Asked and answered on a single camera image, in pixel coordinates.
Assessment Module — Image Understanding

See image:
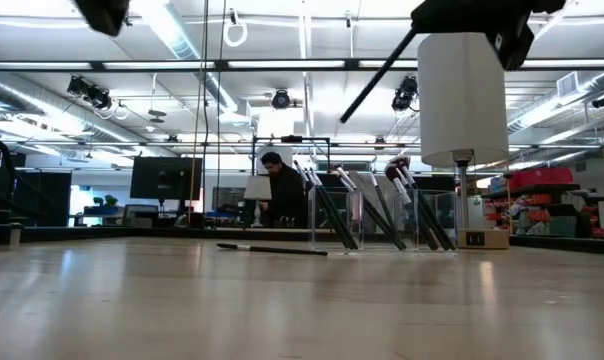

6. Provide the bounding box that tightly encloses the black ceiling spotlight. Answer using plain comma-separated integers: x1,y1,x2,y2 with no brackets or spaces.
270,88,293,111
65,74,114,111
390,74,419,113

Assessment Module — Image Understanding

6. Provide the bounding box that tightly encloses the grey background chair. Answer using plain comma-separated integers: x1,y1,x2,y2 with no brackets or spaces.
121,203,160,229

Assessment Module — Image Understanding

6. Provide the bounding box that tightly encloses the yellow hanging cable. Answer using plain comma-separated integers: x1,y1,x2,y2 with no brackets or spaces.
189,0,211,226

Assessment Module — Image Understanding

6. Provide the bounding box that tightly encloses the silver ventilation duct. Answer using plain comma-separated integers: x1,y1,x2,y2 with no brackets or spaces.
131,0,256,127

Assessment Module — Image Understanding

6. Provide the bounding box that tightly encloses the black background monitor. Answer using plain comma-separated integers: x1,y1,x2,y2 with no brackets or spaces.
129,156,204,202

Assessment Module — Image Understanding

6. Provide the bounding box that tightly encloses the white shade wooden table lamp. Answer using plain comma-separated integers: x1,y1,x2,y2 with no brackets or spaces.
416,32,511,250

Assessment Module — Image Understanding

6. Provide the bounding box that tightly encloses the clear acrylic brush organizer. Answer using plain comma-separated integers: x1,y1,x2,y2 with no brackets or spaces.
306,185,459,256

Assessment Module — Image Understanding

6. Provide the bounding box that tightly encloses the white hanging ring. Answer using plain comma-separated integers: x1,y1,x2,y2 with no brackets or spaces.
222,8,249,49

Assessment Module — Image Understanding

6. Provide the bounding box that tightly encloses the person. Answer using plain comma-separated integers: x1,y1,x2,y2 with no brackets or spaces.
259,151,308,229

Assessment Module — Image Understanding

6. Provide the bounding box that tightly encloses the fluffy dark powder brush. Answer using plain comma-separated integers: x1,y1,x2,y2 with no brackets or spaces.
383,164,441,251

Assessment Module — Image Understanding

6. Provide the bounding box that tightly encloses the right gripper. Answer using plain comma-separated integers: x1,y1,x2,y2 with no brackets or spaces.
410,0,567,72

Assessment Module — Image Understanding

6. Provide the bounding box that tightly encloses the red storage bin shelf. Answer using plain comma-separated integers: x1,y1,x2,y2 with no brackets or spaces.
481,166,604,239

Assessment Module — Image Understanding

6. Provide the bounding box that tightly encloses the small white table lamp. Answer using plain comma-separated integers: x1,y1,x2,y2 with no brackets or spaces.
243,174,274,229

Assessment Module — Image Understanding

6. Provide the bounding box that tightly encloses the black cabinet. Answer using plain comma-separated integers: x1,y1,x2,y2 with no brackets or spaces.
11,169,74,229

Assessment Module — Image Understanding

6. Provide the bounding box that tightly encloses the black foundation brush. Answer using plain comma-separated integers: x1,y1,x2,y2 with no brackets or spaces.
215,242,329,258

